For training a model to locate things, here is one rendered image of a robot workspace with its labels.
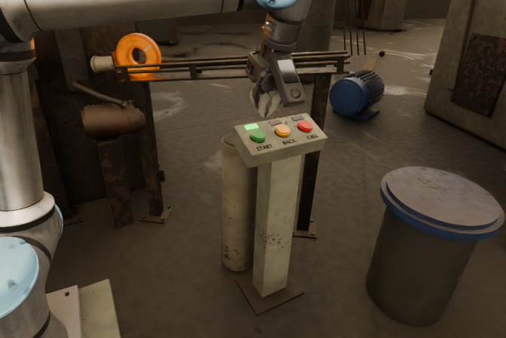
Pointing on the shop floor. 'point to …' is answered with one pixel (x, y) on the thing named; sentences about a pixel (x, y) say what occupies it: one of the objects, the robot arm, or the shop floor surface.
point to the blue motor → (357, 95)
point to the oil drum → (317, 28)
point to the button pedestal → (274, 207)
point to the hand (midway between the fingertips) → (263, 117)
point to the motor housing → (114, 151)
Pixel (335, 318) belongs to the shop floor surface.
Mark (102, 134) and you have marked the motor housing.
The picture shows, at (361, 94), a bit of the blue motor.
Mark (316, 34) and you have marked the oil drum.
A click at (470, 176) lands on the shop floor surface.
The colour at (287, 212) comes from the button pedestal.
